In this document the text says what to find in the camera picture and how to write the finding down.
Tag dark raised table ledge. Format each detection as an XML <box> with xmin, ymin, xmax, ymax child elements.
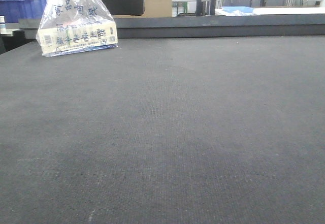
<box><xmin>18</xmin><ymin>14</ymin><xmax>325</xmax><ymax>39</ymax></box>

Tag black box in carton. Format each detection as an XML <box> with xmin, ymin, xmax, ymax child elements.
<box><xmin>102</xmin><ymin>0</ymin><xmax>145</xmax><ymax>16</ymax></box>

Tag blue plastic crate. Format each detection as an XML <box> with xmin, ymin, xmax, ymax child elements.
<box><xmin>1</xmin><ymin>0</ymin><xmax>47</xmax><ymax>23</ymax></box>

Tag white background table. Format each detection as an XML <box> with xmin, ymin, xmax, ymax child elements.
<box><xmin>215</xmin><ymin>7</ymin><xmax>324</xmax><ymax>16</ymax></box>

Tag clear printed plastic bag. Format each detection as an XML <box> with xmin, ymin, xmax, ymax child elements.
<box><xmin>36</xmin><ymin>0</ymin><xmax>118</xmax><ymax>57</ymax></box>

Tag blue tray on white table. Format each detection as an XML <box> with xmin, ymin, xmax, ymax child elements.
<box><xmin>222</xmin><ymin>6</ymin><xmax>257</xmax><ymax>16</ymax></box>

